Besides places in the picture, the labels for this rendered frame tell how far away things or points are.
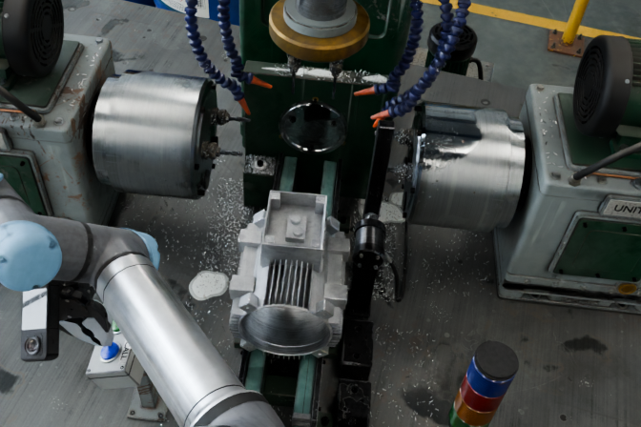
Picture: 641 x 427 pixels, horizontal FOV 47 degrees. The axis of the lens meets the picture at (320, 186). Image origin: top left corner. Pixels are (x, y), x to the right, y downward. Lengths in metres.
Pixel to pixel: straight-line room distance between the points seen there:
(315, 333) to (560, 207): 0.51
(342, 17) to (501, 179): 0.42
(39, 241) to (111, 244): 0.11
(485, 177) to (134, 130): 0.66
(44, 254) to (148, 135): 0.57
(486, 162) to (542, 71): 2.25
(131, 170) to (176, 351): 0.69
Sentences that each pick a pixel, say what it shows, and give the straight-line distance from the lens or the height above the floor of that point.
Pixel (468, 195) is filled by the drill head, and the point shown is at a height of 1.08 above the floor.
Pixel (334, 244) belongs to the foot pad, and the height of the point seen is 1.08.
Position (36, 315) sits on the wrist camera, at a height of 1.22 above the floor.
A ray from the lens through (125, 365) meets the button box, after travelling 1.17.
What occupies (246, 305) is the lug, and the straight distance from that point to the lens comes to 1.20.
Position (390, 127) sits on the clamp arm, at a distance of 1.25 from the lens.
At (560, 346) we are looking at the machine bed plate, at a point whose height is 0.80.
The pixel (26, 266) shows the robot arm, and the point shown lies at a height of 1.41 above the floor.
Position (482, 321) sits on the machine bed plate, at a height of 0.80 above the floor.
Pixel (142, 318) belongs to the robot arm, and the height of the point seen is 1.37.
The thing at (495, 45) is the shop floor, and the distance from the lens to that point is 3.71.
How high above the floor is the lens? 2.08
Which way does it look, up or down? 47 degrees down
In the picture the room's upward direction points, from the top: 5 degrees clockwise
